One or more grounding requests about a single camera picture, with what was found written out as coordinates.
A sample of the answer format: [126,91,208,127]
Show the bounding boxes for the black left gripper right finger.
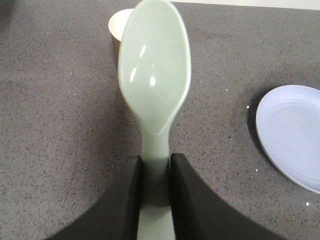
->
[169,153,283,240]

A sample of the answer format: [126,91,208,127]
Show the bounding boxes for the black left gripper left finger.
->
[48,156,142,240]

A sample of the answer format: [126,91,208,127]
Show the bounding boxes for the pale green plastic spoon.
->
[118,0,191,240]

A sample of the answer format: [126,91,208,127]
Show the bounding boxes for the light blue plate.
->
[255,85,320,193]

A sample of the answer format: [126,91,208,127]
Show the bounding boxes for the brown paper cup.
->
[108,8,134,59]

